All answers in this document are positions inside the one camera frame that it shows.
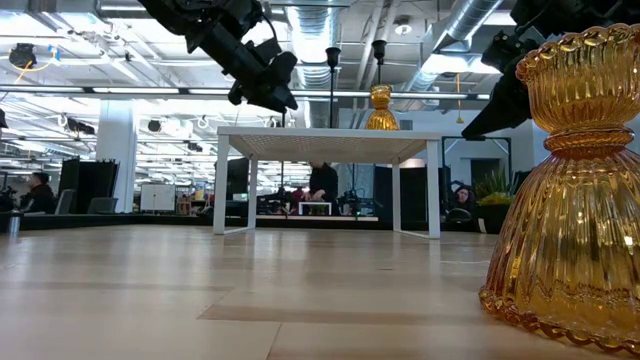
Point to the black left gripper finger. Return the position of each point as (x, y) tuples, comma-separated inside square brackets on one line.
[(277, 95)]

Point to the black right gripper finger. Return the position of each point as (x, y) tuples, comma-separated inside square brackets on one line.
[(510, 105)]

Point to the medium black candlestick holder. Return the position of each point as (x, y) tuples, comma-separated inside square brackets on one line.
[(333, 56)]

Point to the amber ribbed glass candle holder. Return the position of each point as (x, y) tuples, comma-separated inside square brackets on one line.
[(382, 120), (575, 225)]

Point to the tall black candlestick holder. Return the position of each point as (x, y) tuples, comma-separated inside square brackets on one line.
[(379, 49)]

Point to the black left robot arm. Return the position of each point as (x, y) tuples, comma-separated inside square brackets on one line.
[(200, 20)]

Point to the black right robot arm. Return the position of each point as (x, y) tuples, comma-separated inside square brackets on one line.
[(575, 15)]

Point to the yellow hanging pendant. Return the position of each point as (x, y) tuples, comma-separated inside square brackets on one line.
[(459, 119)]

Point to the white perforated metal shelf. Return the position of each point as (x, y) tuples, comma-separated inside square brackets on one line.
[(325, 134)]

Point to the black monitor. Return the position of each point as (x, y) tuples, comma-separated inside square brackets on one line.
[(237, 177)]

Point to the potted green succulent plant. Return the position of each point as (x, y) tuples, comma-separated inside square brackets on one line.
[(492, 200)]

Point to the person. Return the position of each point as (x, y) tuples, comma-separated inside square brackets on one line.
[(40, 197), (324, 182), (464, 196)]

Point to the white ceiling sensor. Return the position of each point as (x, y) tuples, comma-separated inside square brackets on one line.
[(403, 28)]

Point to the small white table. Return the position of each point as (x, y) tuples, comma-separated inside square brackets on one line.
[(315, 203)]

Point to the linear ceiling light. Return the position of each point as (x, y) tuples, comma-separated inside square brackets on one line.
[(135, 90)]

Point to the black partition panel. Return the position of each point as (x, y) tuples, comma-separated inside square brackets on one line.
[(87, 180), (412, 195)]

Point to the white structural column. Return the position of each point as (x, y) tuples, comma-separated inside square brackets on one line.
[(116, 150)]

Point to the white cabinet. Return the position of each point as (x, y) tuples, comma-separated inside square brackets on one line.
[(157, 197)]

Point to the grey office chair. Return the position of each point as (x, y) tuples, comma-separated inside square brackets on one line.
[(102, 206), (65, 200)]

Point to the black ceiling device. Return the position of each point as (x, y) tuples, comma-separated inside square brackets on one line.
[(22, 55)]

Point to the silver water bottle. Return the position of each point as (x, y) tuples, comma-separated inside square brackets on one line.
[(14, 225)]

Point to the silver ventilation duct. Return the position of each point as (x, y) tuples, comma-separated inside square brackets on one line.
[(470, 20), (312, 30)]

